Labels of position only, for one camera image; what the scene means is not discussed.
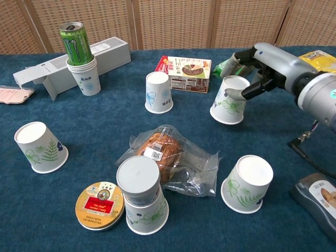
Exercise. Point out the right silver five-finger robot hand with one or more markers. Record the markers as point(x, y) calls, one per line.
point(278, 63)

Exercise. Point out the paper cup green flower print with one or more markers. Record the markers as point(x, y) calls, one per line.
point(225, 113)

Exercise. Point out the paper cup blue flower print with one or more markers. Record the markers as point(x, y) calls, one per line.
point(158, 92)

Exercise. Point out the paper cup green fern print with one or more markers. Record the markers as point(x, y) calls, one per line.
point(246, 183)
point(39, 147)

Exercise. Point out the stacked white paper cups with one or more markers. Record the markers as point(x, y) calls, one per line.
point(88, 81)

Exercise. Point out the paper cup under grey jar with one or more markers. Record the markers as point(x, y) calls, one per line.
point(147, 218)

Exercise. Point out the round brown lid cup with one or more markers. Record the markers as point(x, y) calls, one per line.
point(99, 207)

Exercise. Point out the yellow biscuit bag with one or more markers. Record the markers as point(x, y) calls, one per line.
point(323, 61)

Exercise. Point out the green snack packet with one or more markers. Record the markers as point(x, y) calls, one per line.
point(219, 69)

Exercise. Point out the red white cake box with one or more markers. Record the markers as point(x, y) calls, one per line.
point(189, 71)

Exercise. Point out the rattan folding screen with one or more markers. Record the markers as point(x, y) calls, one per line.
point(170, 21)

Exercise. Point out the dark sauce squeeze bottle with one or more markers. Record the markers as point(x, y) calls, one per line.
point(315, 199)

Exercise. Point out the bread in clear plastic bag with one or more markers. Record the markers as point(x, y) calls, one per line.
point(162, 152)

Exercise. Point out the long grey cardboard box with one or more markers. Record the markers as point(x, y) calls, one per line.
point(113, 52)

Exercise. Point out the jar with grey lid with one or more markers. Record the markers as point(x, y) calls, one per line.
point(137, 176)

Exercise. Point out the blue felt table cover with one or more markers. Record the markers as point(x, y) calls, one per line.
point(105, 118)

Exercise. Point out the green energy drink can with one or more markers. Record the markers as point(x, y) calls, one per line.
point(76, 44)

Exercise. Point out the flat white packet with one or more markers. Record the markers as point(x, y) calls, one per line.
point(13, 94)

